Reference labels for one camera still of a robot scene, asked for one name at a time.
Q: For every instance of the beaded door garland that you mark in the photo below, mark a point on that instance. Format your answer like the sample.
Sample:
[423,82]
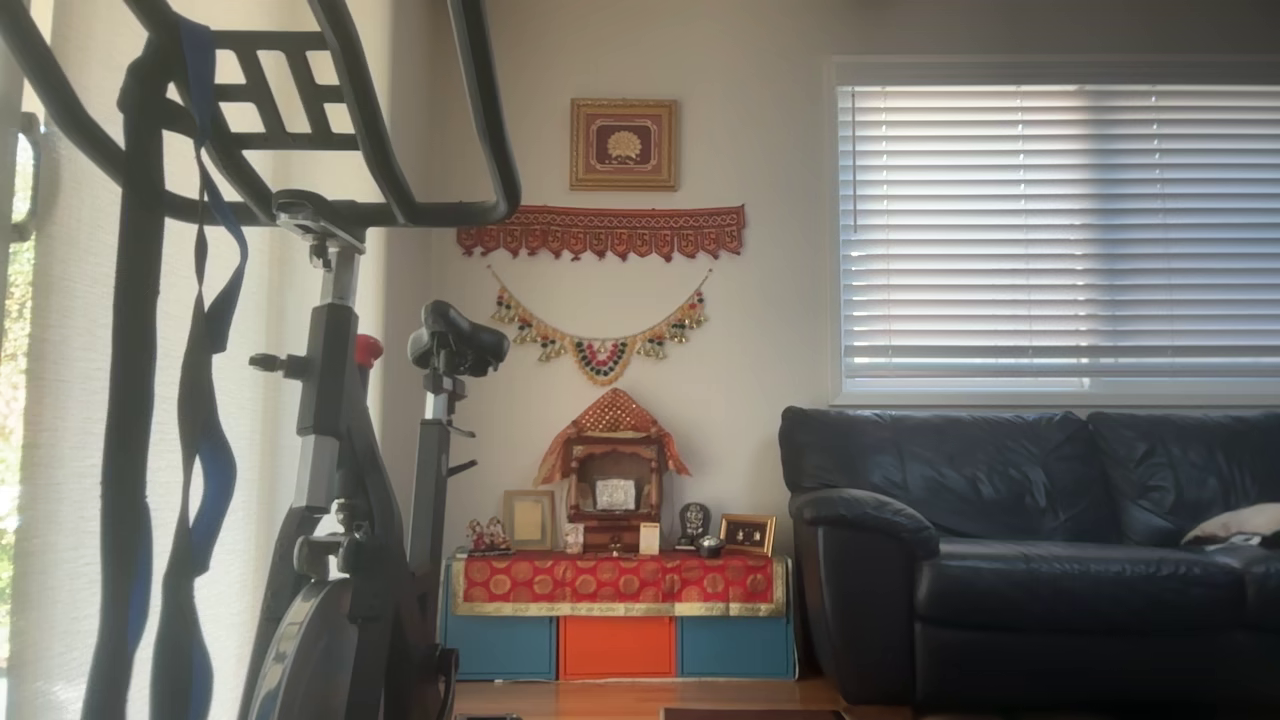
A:
[600,360]

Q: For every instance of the orange shrine canopy cloth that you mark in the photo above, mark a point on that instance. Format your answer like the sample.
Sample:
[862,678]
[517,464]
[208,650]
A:
[612,412]

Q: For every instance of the silver embossed picture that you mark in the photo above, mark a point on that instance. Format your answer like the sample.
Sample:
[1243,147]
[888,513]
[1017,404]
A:
[615,494]

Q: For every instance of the dark idol statue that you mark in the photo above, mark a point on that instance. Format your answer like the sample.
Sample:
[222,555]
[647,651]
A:
[693,522]

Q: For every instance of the small wooden shrine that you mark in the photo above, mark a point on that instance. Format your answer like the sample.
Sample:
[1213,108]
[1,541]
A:
[610,535]

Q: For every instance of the white card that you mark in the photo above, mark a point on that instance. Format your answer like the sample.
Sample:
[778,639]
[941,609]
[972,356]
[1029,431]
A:
[649,538]

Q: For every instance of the small white picture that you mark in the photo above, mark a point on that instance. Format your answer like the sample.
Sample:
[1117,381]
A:
[573,538]

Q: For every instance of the small black bowl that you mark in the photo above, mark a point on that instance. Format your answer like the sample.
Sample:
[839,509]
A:
[709,546]

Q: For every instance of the red gold patterned tablecloth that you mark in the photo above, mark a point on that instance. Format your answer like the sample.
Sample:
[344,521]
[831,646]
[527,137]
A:
[615,582]

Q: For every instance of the small painted figurines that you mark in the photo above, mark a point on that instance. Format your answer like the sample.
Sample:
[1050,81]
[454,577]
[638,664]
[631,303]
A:
[488,537]

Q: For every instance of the orange storage cube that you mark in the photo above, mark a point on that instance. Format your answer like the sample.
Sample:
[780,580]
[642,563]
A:
[617,648]

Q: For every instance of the blue storage cube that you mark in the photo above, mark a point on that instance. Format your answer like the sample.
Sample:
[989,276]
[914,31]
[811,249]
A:
[500,648]
[735,648]

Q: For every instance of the black exercise bike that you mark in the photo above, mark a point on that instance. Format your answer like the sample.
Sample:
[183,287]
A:
[330,400]

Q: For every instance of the dark red rug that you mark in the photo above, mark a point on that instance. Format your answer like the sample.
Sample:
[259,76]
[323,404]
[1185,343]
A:
[750,714]

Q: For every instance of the black leather sofa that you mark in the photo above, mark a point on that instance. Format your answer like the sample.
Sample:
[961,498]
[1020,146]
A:
[1000,500]

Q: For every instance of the white window blinds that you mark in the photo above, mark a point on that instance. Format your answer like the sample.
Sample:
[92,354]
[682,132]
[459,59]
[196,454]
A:
[1050,250]

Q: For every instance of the white sheer curtain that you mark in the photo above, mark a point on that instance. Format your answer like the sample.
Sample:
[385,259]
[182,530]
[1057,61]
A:
[60,450]

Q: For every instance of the beige cushion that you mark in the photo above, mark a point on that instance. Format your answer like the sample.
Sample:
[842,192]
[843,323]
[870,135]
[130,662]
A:
[1240,522]

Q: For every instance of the red embroidered wall hanging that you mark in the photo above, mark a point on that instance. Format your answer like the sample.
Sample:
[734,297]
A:
[600,232]

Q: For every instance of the beige photo frame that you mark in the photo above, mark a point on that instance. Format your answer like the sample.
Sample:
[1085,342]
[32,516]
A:
[529,520]

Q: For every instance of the gold photo frame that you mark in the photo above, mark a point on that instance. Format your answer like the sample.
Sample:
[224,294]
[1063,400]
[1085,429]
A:
[747,535]

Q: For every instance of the gold framed wall picture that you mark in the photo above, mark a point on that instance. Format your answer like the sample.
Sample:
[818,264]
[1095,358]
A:
[624,145]

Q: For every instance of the white window frame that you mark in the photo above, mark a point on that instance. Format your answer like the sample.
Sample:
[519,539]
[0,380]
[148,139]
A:
[1050,70]

